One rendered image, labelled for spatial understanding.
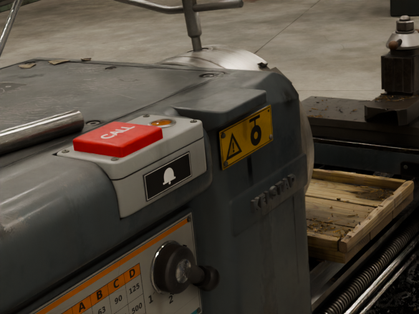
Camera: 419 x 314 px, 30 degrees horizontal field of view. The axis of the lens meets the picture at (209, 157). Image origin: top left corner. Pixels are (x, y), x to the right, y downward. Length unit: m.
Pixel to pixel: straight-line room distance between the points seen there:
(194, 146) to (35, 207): 0.20
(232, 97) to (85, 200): 0.26
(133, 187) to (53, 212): 0.09
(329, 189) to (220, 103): 0.77
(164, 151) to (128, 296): 0.15
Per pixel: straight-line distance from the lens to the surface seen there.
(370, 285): 1.50
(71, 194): 0.65
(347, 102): 1.86
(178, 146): 0.74
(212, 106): 0.82
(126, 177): 0.69
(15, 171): 0.69
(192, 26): 1.20
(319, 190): 1.57
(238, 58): 1.18
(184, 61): 1.14
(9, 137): 0.74
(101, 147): 0.70
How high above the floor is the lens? 1.47
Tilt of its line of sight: 19 degrees down
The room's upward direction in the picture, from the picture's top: 5 degrees counter-clockwise
